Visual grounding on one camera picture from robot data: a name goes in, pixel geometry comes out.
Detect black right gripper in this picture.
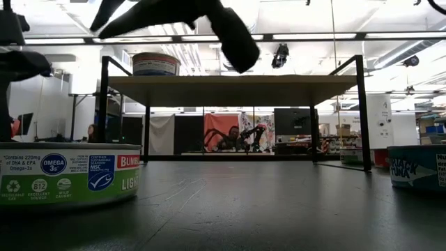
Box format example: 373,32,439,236
89,0,224,39

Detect gold-lid can red blue label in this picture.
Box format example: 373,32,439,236
131,52,182,77

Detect green white label tuna can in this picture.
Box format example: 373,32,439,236
339,148,365,165
0,142,142,210

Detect teal snack tuna can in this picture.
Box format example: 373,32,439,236
387,144,446,192

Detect wooden shelf black metal legs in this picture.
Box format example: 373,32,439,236
97,54,372,172

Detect black T-shaped stand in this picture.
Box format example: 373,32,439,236
68,92,90,142

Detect dark equipment cabinet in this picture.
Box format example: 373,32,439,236
106,114,144,144

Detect person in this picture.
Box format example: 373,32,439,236
86,123,99,144
217,125,245,151

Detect white hanging cloth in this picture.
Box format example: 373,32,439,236
148,114,176,155

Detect black partition panel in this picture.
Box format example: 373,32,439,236
174,114,205,155

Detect black desk monitor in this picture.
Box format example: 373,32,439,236
17,112,35,136

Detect orange hanging cloth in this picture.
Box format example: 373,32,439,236
203,113,240,149

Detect patterned hanging cloth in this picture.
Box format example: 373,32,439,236
239,113,276,151

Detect black display screen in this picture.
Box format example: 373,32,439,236
273,107,318,137

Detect cluttered background table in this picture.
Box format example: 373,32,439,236
275,135,362,155

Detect black table mat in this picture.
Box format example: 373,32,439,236
0,155,446,251

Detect brown cardboard box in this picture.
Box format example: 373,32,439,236
334,123,352,137

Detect white square pillar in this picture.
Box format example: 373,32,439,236
365,93,394,150

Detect black ceiling dome device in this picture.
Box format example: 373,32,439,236
403,54,420,68

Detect storage rack blue bins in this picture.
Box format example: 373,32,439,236
416,113,446,146

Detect black hanging overhead camera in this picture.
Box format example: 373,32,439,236
270,43,291,70

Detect black metal rig frame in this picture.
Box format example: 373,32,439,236
139,154,342,162

